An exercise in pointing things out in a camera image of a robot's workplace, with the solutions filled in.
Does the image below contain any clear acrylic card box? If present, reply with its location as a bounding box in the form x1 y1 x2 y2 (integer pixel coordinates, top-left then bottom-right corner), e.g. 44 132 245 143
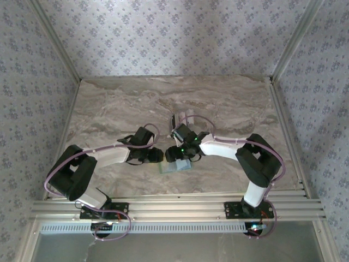
170 108 196 131

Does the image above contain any grey metal panel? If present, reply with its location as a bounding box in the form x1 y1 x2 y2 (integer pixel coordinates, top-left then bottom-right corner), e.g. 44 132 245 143
35 233 325 262

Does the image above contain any aluminium mounting rail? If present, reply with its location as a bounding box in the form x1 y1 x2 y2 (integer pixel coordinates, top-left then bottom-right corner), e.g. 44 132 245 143
29 190 327 222

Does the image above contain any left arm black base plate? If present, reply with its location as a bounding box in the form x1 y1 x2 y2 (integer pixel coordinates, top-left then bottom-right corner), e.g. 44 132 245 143
80 201 130 221

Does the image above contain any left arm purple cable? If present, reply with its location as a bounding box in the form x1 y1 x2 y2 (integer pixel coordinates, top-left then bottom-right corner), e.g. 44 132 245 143
44 123 132 241

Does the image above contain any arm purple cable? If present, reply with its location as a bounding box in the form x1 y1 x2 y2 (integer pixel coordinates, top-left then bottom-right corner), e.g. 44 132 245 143
44 123 132 241
174 114 286 240

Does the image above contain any grey slotted cable duct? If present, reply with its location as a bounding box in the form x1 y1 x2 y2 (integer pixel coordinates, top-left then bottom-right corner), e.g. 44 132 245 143
40 222 248 235

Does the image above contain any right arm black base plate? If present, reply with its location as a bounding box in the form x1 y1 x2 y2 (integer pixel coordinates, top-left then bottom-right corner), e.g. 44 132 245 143
223 201 275 221

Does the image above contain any aluminium side rail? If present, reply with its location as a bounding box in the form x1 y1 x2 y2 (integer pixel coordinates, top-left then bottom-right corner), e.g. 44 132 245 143
42 78 82 201
268 78 311 199

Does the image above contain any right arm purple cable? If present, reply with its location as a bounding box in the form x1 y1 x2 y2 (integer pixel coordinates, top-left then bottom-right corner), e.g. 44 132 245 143
174 114 286 240

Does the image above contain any aluminium corner post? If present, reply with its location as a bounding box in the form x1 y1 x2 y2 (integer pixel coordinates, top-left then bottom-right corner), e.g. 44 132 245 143
27 0 82 82
271 0 327 82

